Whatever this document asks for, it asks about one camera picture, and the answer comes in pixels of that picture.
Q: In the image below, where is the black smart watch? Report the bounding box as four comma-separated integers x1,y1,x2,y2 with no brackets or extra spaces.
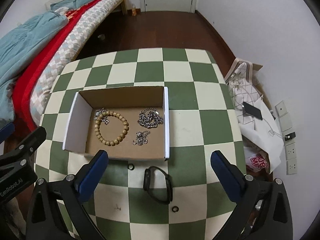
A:
143,166,173,205

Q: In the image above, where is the red bed sheet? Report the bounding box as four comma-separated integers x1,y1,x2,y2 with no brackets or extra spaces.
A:
12,0,100,137

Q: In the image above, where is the white red plastic bag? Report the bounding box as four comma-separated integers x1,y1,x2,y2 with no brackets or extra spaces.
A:
244,146,270,172

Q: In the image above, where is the white paper sheet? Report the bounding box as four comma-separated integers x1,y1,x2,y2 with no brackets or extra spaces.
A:
238,99,284,173

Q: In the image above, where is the black charger plug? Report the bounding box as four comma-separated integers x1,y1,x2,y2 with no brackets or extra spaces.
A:
284,132,296,141

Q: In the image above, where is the blue duvet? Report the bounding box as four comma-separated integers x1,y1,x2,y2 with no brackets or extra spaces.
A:
1,11,68,127

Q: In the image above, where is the black smartphone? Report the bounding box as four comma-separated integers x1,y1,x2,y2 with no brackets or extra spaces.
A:
242,102,263,120

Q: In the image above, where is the white cardboard box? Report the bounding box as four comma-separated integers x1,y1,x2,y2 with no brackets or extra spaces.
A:
62,86,170,161

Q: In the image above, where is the beige patterned tote bag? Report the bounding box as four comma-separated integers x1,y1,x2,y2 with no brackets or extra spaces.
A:
225,58,262,125

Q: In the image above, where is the checkered mattress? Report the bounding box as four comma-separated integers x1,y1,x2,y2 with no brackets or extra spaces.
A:
25,0,125,130

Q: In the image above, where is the orange bottle on floor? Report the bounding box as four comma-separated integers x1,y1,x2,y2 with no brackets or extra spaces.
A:
132,4,137,16

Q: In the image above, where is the white charging cable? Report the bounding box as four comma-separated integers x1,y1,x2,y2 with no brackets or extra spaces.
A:
260,115,286,138

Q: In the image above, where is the white wall socket strip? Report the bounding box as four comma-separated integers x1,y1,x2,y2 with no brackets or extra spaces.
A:
275,101,298,175

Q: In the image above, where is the wooden bead bracelet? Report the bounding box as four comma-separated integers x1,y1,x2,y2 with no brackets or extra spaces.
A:
94,110,130,146

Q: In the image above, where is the silver necklace under beads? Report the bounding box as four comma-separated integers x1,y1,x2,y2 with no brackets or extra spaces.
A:
93,108,111,126

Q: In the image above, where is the small silver charm bracelet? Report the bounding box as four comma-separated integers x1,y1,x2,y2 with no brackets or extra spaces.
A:
132,130,152,146

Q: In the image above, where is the thick silver chain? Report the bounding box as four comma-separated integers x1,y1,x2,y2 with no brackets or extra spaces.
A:
137,107,164,129

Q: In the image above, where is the wooden bed frame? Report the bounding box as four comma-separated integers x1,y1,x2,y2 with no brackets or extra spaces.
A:
72,0,127,61

